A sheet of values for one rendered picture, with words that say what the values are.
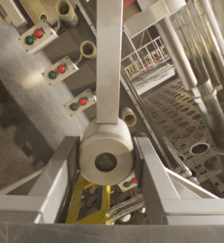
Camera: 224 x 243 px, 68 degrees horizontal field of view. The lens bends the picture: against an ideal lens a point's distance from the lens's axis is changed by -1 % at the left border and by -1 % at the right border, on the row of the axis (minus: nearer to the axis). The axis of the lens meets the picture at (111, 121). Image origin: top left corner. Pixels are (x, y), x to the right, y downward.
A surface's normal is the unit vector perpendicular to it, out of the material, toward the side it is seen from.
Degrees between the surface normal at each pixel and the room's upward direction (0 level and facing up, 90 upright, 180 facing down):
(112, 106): 90
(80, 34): 90
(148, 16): 90
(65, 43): 90
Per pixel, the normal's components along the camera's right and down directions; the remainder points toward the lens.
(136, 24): 0.00, 0.29
